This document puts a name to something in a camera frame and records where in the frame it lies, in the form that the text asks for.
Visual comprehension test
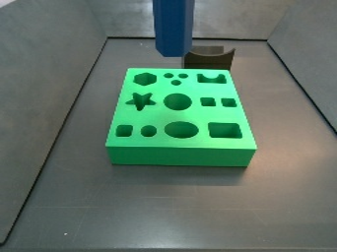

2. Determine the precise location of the green shape-sorter block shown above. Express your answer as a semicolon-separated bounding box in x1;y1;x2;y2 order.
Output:
106;68;257;167

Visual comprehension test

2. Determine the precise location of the black curved cradle block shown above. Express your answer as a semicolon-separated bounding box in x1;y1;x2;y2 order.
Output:
183;45;235;70

